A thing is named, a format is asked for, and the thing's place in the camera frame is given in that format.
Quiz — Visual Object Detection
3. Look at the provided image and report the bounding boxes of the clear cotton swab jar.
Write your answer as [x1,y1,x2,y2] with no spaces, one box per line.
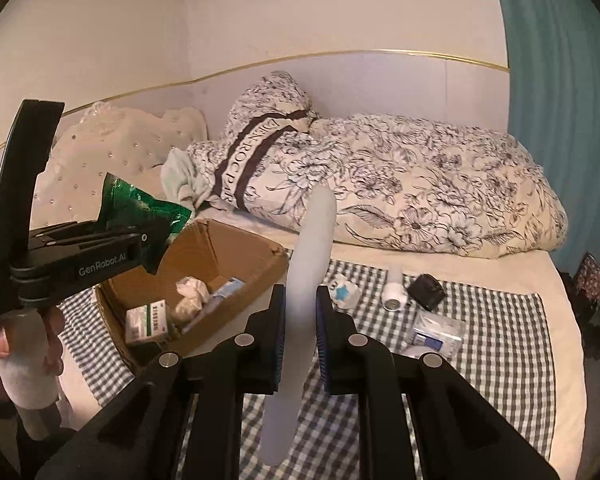
[407,310,466,360]

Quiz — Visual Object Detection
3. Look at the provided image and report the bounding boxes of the green white medicine box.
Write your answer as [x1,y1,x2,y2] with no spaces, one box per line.
[124,300,170,346]

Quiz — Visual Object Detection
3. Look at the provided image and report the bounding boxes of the green snack bag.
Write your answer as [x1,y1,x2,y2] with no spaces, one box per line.
[96,174,192,244]

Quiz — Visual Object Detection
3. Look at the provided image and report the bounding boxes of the blue tissue pack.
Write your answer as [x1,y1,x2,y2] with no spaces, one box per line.
[206,278,244,311]

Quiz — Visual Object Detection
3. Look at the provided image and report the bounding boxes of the person's left hand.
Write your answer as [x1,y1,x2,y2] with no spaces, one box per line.
[0,307,65,404]

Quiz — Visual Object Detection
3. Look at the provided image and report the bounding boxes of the white lint remover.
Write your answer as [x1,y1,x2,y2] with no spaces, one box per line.
[381,264,407,312]

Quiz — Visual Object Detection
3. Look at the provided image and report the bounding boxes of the black square device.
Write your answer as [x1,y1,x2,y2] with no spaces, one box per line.
[406,274,446,312]

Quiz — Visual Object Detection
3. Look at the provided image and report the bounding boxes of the white bear toy blue star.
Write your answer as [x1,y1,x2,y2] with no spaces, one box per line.
[327,273,361,311]

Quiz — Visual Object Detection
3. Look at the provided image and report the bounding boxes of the brown cardboard box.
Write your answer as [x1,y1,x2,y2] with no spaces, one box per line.
[96,220,288,374]

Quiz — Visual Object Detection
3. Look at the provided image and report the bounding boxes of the cream tufted headboard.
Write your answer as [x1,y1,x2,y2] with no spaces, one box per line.
[31,103,208,229]

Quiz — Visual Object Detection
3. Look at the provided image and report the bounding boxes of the mint green towel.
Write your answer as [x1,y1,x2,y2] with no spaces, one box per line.
[160,148,212,212]

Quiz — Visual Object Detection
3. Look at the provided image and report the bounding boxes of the white bed sheet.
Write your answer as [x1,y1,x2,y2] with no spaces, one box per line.
[49,204,586,466]

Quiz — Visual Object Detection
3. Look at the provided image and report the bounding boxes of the patterned dark box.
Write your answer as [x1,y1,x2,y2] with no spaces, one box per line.
[574,252,600,304]

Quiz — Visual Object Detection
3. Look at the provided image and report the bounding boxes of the floral quilt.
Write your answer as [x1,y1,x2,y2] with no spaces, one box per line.
[187,72,568,259]

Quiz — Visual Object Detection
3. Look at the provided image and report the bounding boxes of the teal curtain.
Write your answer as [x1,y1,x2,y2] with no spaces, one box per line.
[500,0,600,271]

